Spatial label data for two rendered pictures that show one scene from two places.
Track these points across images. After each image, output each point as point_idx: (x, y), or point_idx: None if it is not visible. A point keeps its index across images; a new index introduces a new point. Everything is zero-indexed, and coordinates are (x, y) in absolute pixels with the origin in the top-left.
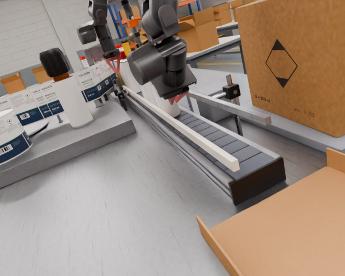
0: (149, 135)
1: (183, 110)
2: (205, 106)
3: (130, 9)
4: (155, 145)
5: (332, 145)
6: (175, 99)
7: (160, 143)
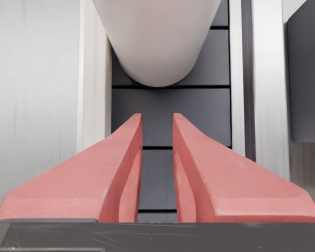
0: (59, 0)
1: (226, 22)
2: None
3: None
4: (47, 114)
5: None
6: (173, 143)
7: (68, 113)
